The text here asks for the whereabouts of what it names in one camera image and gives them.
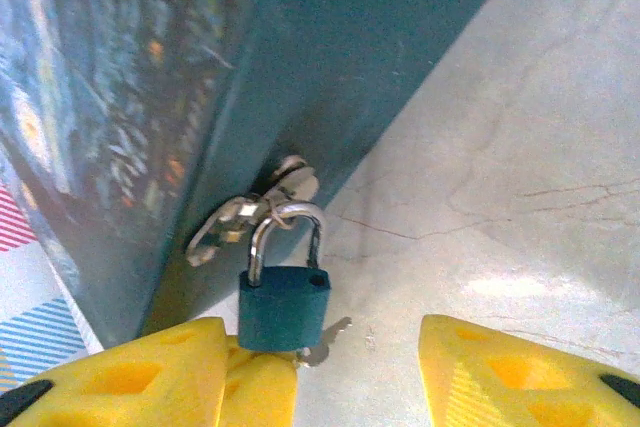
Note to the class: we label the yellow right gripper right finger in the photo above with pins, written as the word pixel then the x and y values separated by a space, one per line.
pixel 525 387

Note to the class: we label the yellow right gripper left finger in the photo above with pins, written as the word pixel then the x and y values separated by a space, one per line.
pixel 150 387

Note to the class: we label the small blue padlock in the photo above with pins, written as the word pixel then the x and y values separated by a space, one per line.
pixel 282 312

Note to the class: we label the small silver key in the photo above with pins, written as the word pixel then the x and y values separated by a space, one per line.
pixel 316 354

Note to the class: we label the starry night print box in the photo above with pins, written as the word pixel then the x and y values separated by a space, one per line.
pixel 300 47

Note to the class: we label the silver metal box hasp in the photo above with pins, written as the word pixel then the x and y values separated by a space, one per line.
pixel 235 219

